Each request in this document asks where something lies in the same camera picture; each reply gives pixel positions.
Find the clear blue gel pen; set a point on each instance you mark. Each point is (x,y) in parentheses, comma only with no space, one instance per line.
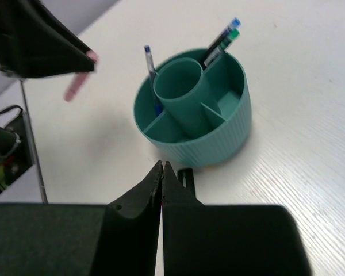
(234,24)

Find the teal round desk organizer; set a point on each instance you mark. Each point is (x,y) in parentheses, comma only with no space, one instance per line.
(196,116)

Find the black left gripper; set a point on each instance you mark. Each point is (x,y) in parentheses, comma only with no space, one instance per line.
(35,44)

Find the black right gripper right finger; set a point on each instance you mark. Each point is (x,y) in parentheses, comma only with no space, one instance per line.
(178,204)

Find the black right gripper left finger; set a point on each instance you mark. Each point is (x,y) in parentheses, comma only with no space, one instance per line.
(132,227)

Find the yellow highlighter marker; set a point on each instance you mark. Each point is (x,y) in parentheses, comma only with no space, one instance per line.
(186,178)

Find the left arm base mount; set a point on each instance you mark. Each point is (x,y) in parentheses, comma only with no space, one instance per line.
(15,150)

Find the blue ballpoint pen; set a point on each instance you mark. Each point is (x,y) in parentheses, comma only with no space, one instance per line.
(152,74)

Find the green pen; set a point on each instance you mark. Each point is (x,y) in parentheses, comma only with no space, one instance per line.
(222,46)

